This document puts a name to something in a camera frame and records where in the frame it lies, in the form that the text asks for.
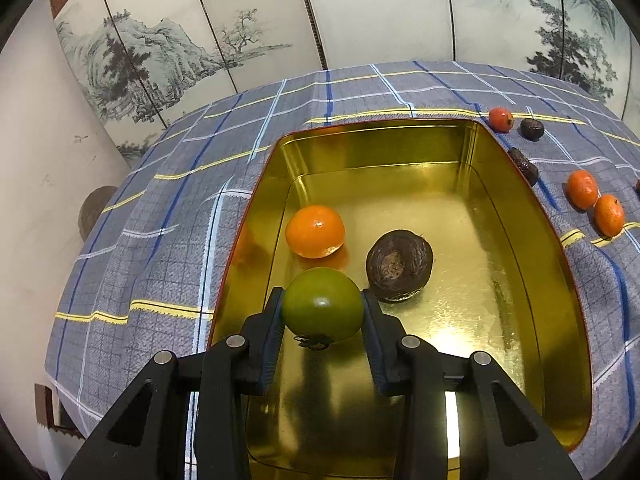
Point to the landscape painted folding screen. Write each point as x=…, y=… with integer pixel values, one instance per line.
x=380, y=15

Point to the gold metal tin box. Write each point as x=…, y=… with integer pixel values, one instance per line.
x=450, y=240

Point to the large dark passion fruit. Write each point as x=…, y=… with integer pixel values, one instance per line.
x=399, y=265

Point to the small dark passion fruit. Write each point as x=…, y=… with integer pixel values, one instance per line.
x=532, y=128

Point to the brown round wooden object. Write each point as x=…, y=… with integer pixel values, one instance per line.
x=95, y=210

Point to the blue plaid tablecloth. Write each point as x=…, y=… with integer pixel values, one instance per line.
x=165, y=240

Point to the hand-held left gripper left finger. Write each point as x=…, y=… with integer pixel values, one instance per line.
x=272, y=330

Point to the smooth orange tomato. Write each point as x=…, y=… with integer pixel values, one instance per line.
x=315, y=231

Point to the green tomato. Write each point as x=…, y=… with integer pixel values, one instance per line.
x=322, y=305

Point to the brown wooden furniture piece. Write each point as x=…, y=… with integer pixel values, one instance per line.
x=47, y=405

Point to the wrinkled dark passion fruit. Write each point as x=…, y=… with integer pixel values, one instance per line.
x=525, y=166

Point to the orange tangerine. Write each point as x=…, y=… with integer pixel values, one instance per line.
x=582, y=189
x=609, y=215

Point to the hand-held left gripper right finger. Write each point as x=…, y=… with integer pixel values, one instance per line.
x=372, y=340

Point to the red tomato with dark stem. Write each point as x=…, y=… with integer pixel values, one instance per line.
x=500, y=119

